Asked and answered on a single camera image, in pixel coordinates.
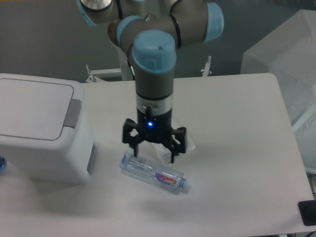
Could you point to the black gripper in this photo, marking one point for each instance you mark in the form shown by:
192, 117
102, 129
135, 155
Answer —
155, 129

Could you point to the white plastic trash can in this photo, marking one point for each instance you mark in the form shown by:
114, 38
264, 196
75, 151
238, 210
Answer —
45, 130

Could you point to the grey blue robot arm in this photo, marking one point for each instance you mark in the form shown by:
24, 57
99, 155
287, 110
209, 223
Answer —
150, 46

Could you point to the white torn plastic package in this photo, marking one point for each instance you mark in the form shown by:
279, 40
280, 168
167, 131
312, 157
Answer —
164, 154

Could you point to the clear plastic water bottle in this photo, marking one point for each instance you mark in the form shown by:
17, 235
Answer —
154, 173

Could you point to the blue bottle cap at edge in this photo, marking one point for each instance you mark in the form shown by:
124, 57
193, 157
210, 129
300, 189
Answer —
3, 163

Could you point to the white covered box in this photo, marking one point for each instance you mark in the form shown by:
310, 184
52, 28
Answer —
289, 53

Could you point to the black device at table edge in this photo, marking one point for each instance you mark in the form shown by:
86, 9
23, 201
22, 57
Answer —
307, 210

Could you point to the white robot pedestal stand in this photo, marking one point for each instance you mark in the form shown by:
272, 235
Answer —
124, 73

